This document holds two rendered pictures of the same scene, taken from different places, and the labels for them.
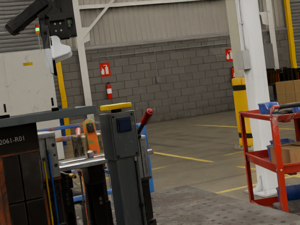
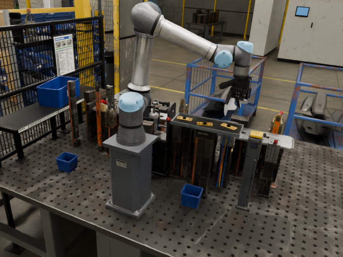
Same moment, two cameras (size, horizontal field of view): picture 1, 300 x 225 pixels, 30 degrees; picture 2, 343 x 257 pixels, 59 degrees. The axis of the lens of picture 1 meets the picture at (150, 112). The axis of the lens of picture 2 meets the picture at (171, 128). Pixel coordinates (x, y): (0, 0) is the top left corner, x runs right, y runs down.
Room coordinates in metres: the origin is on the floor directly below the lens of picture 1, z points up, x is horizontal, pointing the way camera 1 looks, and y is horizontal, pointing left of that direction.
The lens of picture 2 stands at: (0.07, -0.60, 1.81)
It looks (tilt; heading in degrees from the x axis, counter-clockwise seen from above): 25 degrees down; 45
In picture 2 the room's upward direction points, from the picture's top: 4 degrees clockwise
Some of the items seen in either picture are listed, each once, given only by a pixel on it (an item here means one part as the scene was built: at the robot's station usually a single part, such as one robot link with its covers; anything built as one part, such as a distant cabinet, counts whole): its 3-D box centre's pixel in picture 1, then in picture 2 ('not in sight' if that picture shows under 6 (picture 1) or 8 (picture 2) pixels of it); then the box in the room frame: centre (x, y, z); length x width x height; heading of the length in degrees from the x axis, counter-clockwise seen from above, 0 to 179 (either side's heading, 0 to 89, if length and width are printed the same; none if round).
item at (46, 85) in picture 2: not in sight; (59, 91); (0.93, 1.42, 1.10); 0.30 x 0.17 x 0.13; 36
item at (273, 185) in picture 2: not in sight; (275, 161); (1.72, 0.11, 0.84); 0.18 x 0.06 x 0.29; 26
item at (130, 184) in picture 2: not in sight; (130, 172); (0.88, 0.50, 0.90); 0.21 x 0.21 x 0.40; 22
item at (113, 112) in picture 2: not in sight; (111, 132); (1.09, 1.01, 0.88); 0.07 x 0.06 x 0.35; 26
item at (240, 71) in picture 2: not in sight; (241, 70); (1.31, 0.20, 1.47); 0.08 x 0.08 x 0.05
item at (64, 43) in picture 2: not in sight; (64, 54); (1.08, 1.63, 1.30); 0.23 x 0.02 x 0.31; 26
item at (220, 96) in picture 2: not in sight; (225, 92); (3.57, 1.86, 0.47); 1.20 x 0.80 x 0.95; 21
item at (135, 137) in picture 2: not in sight; (130, 130); (0.88, 0.50, 1.15); 0.15 x 0.15 x 0.10
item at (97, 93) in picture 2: not in sight; (98, 120); (1.05, 1.11, 0.95); 0.03 x 0.01 x 0.50; 116
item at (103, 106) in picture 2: not in sight; (104, 127); (1.09, 1.10, 0.88); 0.04 x 0.04 x 0.36; 26
